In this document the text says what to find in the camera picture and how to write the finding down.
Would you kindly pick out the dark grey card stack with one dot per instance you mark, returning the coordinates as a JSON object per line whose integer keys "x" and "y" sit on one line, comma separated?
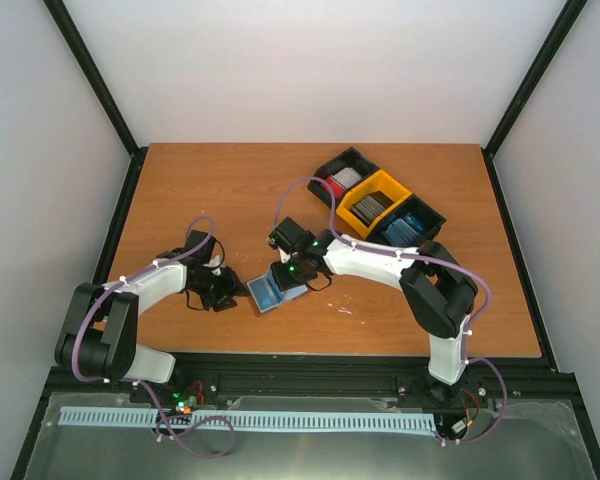
{"x": 370, "y": 207}

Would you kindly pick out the blue credit card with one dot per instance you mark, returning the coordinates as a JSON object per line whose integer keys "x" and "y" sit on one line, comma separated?
{"x": 265, "y": 294}

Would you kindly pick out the yellow bin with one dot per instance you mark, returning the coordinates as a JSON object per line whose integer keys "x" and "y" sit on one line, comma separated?
{"x": 379, "y": 181}

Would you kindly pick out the small circuit board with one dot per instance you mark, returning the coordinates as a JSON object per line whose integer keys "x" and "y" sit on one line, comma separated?
{"x": 190, "y": 399}

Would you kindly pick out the black frame post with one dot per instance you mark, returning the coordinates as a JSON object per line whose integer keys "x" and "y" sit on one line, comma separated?
{"x": 549, "y": 48}
{"x": 74, "y": 40}

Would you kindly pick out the right black frame post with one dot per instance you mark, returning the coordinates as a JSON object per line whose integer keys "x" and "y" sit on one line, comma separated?
{"x": 549, "y": 48}

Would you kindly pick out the brown leather card holder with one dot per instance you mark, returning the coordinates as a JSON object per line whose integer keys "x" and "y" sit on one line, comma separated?
{"x": 289, "y": 295}

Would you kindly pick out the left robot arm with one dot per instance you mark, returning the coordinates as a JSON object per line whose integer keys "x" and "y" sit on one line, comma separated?
{"x": 98, "y": 339}

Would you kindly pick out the blue card stack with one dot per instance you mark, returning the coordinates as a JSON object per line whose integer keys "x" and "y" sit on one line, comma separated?
{"x": 404, "y": 231}

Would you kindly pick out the red card stack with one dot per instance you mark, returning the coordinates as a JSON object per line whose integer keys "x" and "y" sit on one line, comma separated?
{"x": 337, "y": 189}

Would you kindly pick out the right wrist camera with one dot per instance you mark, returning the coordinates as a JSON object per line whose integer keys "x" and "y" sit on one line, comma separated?
{"x": 283, "y": 256}

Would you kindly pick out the light blue cable duct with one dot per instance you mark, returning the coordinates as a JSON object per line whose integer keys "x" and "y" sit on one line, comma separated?
{"x": 255, "y": 421}

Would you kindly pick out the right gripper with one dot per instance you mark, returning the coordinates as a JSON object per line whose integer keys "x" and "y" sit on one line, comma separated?
{"x": 283, "y": 282}

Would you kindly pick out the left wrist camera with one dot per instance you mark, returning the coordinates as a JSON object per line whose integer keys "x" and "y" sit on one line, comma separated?
{"x": 215, "y": 265}

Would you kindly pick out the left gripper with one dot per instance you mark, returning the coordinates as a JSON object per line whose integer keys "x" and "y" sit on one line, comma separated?
{"x": 232, "y": 287}

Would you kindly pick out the right base connector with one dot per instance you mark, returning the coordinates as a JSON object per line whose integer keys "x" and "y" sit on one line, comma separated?
{"x": 461, "y": 427}

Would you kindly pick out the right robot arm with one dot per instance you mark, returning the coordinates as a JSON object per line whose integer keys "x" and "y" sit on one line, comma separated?
{"x": 440, "y": 294}

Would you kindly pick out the white card stack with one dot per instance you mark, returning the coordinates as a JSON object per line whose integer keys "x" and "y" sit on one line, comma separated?
{"x": 347, "y": 177}

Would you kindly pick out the black bin right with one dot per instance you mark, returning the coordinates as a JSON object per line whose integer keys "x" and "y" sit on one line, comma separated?
{"x": 432, "y": 220}

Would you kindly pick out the left black frame post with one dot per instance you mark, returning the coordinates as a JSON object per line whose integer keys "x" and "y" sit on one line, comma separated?
{"x": 74, "y": 40}

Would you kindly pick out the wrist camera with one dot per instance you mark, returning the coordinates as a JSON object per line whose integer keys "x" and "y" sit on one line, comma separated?
{"x": 215, "y": 265}
{"x": 283, "y": 256}

